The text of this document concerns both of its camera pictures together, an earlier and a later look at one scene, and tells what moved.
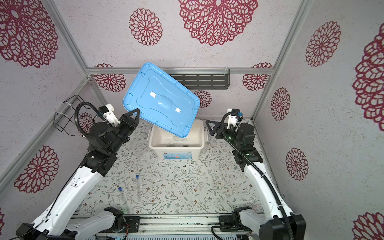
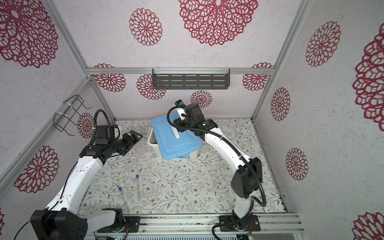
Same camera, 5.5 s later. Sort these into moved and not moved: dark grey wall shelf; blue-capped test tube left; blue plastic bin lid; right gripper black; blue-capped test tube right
Moved: right gripper black; blue plastic bin lid
Not moved: blue-capped test tube left; blue-capped test tube right; dark grey wall shelf
